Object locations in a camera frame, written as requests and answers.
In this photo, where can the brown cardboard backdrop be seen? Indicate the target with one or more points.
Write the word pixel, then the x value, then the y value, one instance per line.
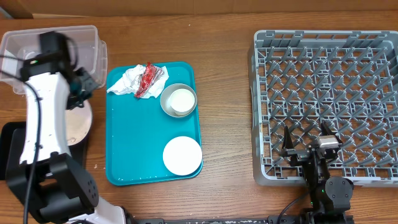
pixel 104 8

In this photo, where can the grey dishwasher rack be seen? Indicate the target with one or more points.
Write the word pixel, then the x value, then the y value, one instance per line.
pixel 348 79

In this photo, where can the large white plate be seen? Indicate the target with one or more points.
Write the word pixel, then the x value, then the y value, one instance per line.
pixel 78 123

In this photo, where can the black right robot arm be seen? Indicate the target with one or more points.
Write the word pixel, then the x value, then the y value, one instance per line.
pixel 329 195

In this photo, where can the black plastic tray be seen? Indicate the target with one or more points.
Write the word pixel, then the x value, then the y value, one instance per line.
pixel 12 144

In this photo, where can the red snack wrapper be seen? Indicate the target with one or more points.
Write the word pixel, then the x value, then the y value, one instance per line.
pixel 150 76

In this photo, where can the white napkin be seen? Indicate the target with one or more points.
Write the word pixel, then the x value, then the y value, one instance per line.
pixel 130 82

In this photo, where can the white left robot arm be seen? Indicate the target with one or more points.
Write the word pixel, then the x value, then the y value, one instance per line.
pixel 52 186

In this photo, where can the clear plastic bin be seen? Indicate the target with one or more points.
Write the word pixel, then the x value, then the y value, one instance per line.
pixel 92 52

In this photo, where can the white paper cup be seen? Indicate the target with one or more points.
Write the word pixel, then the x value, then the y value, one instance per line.
pixel 182 101

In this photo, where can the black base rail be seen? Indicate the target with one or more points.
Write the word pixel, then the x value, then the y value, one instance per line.
pixel 236 221

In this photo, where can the grey metal bowl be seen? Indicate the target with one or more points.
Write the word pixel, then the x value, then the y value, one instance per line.
pixel 165 96

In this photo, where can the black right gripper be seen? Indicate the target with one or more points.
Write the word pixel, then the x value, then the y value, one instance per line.
pixel 298 155

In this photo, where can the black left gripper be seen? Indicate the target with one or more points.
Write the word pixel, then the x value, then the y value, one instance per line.
pixel 89 84

